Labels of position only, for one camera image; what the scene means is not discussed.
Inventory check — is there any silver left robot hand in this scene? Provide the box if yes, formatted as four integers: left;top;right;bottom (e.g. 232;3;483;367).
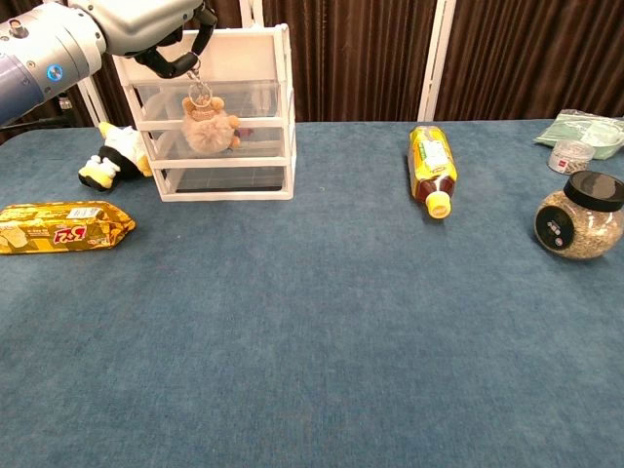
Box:
70;0;219;80

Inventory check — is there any tan plush keychain toy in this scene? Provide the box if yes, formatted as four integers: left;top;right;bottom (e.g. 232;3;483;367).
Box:
180;67;243;156

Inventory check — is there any white plastic drawer unit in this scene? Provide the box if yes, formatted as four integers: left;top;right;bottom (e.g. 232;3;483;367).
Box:
111;22;297;204

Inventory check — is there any black yellow white plush toy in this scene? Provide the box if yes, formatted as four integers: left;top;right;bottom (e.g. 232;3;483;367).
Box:
77;121;154;193

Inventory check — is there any clear plastic drawer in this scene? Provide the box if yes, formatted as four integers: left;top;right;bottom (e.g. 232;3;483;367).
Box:
132;81;283;121
140;127;285;161
154;166;287;193

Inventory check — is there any brown curtain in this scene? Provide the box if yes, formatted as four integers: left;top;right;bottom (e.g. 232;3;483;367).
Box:
0;0;624;145

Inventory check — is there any gold biscuit packet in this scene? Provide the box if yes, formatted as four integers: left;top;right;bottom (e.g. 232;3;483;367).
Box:
0;201;137;255

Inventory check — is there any tea bottle with yellow label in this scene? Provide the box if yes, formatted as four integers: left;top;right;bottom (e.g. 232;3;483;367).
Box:
407;125;460;220

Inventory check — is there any blue tablecloth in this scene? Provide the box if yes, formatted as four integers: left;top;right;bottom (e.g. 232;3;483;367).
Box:
0;119;624;468

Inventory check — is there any small clear jar red label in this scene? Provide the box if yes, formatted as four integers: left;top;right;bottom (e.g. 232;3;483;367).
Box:
547;137;597;176

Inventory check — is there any green plastic package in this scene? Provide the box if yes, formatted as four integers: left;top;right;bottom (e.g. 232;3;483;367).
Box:
533;108;624;160

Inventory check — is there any round glass jar black lid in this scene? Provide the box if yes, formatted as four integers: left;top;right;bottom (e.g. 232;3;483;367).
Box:
533;170;624;260

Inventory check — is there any white frame post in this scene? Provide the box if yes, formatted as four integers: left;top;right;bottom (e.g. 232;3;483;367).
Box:
238;0;264;28
417;0;458;123
77;80;109;129

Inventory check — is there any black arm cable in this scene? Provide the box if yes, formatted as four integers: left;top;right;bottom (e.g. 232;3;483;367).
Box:
0;92;74;132

